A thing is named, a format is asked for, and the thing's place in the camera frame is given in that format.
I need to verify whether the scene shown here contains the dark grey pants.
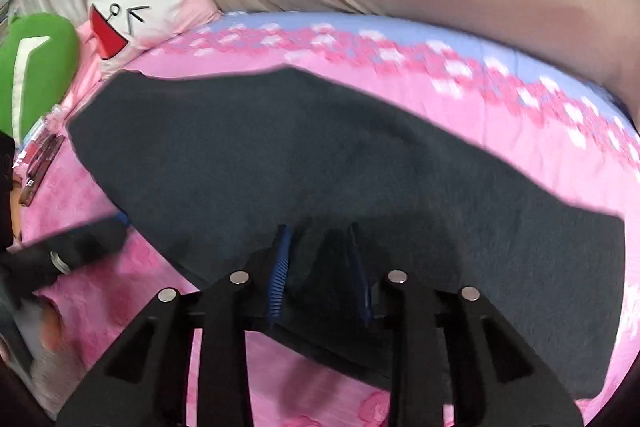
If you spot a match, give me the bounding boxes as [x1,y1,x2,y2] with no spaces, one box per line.
[67,64,628,400]

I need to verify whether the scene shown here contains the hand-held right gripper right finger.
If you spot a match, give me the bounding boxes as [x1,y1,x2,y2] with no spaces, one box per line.
[345,222,586,427]

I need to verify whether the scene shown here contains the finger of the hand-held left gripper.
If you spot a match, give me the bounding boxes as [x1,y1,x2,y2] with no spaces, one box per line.
[0,214,130,295]

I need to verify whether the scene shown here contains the green plush pillow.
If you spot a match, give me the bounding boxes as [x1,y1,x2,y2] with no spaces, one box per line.
[0,12,82,138]

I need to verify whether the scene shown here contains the red patterned packet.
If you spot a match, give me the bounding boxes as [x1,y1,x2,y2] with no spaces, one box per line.
[14,104,67,208]

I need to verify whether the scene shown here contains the pink floral bedsheet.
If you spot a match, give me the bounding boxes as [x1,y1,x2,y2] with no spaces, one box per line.
[10,9,640,427]

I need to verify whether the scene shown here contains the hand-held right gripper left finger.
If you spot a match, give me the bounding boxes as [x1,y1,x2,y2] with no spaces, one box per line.
[57,224,296,427]

